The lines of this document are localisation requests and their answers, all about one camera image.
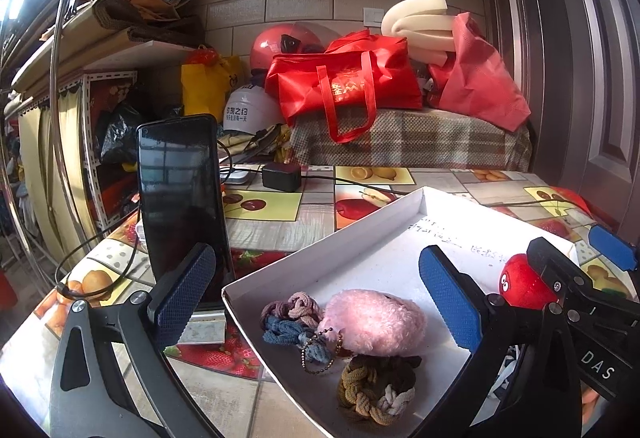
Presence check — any red tote bag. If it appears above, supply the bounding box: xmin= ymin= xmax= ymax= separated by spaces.
xmin=264 ymin=29 xmax=425 ymax=145

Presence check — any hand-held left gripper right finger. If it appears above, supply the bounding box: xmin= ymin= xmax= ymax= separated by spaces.
xmin=415 ymin=245 xmax=583 ymax=438

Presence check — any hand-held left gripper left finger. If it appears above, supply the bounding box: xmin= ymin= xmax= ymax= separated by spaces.
xmin=49 ymin=242 xmax=223 ymax=438

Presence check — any cream foam roll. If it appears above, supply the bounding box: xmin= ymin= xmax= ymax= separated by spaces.
xmin=381 ymin=0 xmax=463 ymax=68

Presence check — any black power adapter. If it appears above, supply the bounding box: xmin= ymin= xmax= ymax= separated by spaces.
xmin=262 ymin=161 xmax=302 ymax=192

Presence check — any yellow crumpled cloth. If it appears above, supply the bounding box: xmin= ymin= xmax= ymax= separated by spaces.
xmin=220 ymin=123 xmax=293 ymax=164

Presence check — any white cardboard box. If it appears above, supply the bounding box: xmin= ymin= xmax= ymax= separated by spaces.
xmin=221 ymin=185 xmax=583 ymax=438

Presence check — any white metal shelf rack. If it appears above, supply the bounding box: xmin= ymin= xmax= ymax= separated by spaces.
xmin=10 ymin=38 xmax=201 ymax=239

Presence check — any yellow shopping bag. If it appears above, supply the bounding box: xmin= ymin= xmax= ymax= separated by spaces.
xmin=181 ymin=46 xmax=243 ymax=121

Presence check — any olive and grey hair tie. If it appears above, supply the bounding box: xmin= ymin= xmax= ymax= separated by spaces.
xmin=337 ymin=354 xmax=423 ymax=421

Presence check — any black smartphone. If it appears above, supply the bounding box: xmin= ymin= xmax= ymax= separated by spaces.
xmin=136 ymin=114 xmax=236 ymax=306

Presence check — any red plush fruit toy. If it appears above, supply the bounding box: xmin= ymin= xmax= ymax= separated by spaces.
xmin=499 ymin=253 xmax=560 ymax=310

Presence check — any red helmet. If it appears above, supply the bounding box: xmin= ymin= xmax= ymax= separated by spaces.
xmin=250 ymin=22 xmax=346 ymax=74

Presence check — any plaid covered box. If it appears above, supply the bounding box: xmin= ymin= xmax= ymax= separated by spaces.
xmin=290 ymin=106 xmax=533 ymax=172

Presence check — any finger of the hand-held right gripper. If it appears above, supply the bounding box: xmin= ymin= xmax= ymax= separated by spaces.
xmin=589 ymin=224 xmax=640 ymax=274
xmin=526 ymin=237 xmax=608 ymax=314

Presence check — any metal ball chain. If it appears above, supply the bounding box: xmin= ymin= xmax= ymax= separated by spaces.
xmin=300 ymin=325 xmax=346 ymax=375

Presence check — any blue braided hair tie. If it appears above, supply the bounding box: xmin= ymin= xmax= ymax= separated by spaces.
xmin=262 ymin=315 xmax=333 ymax=366

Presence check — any yellow curtain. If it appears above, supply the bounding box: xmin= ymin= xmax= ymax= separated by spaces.
xmin=17 ymin=98 xmax=91 ymax=249

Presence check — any white helmet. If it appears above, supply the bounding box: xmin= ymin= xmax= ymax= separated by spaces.
xmin=221 ymin=86 xmax=286 ymax=136

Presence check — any pink and brown hair tie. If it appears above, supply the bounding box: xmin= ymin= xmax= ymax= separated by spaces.
xmin=260 ymin=291 xmax=328 ymax=326

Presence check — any white power bank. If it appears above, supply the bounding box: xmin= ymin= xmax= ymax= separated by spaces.
xmin=220 ymin=165 xmax=251 ymax=186

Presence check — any pinkish red fabric bag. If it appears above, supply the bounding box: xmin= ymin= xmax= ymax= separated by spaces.
xmin=427 ymin=12 xmax=532 ymax=132

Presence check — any grey metal door leaf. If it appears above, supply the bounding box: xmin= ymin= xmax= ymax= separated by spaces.
xmin=472 ymin=0 xmax=640 ymax=239

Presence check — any steel tube rack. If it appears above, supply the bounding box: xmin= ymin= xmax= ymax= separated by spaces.
xmin=0 ymin=0 xmax=126 ymax=299

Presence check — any black plastic bag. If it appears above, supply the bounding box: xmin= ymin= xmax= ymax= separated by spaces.
xmin=95 ymin=101 xmax=146 ymax=164

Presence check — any pink fluffy pouch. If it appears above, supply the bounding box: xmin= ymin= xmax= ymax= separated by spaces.
xmin=317 ymin=289 xmax=428 ymax=358

